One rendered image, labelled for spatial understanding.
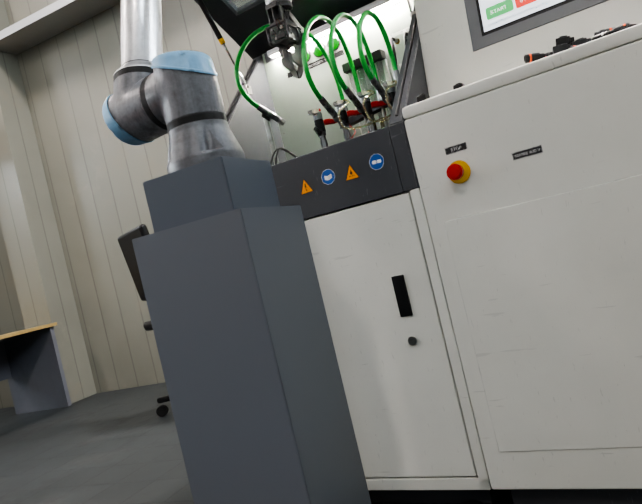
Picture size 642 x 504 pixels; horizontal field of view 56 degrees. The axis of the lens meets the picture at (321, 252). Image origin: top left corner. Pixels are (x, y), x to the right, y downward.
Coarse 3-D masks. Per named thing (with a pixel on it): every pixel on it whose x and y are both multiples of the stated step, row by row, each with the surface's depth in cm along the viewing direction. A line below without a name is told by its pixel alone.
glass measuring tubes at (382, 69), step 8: (376, 56) 194; (384, 56) 195; (344, 64) 200; (360, 64) 197; (368, 64) 196; (376, 64) 195; (384, 64) 196; (344, 72) 200; (360, 72) 198; (384, 72) 196; (352, 80) 200; (360, 80) 198; (368, 80) 199; (384, 80) 195; (352, 88) 200; (368, 88) 200; (376, 96) 196; (360, 128) 203; (376, 128) 198
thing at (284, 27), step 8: (272, 8) 170; (280, 8) 170; (288, 8) 174; (272, 16) 172; (280, 16) 171; (288, 16) 174; (272, 24) 170; (280, 24) 169; (288, 24) 169; (296, 24) 173; (272, 32) 171; (280, 32) 169; (288, 32) 168; (296, 32) 173; (272, 40) 171; (280, 40) 170; (288, 40) 172; (296, 40) 172; (288, 48) 176
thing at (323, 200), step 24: (336, 144) 149; (360, 144) 146; (384, 144) 143; (288, 168) 156; (312, 168) 153; (336, 168) 150; (360, 168) 146; (384, 168) 143; (288, 192) 157; (312, 192) 154; (336, 192) 150; (360, 192) 147; (384, 192) 144; (312, 216) 155
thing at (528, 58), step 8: (624, 24) 125; (632, 24) 120; (600, 32) 128; (608, 32) 127; (560, 40) 131; (568, 40) 130; (576, 40) 129; (584, 40) 128; (592, 40) 128; (552, 48) 132; (560, 48) 130; (568, 48) 128; (528, 56) 132; (536, 56) 132; (544, 56) 133
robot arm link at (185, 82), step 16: (160, 64) 112; (176, 64) 111; (192, 64) 112; (208, 64) 114; (144, 80) 117; (160, 80) 113; (176, 80) 111; (192, 80) 111; (208, 80) 113; (144, 96) 115; (160, 96) 113; (176, 96) 111; (192, 96) 111; (208, 96) 112; (160, 112) 115; (176, 112) 111; (192, 112) 111; (224, 112) 116
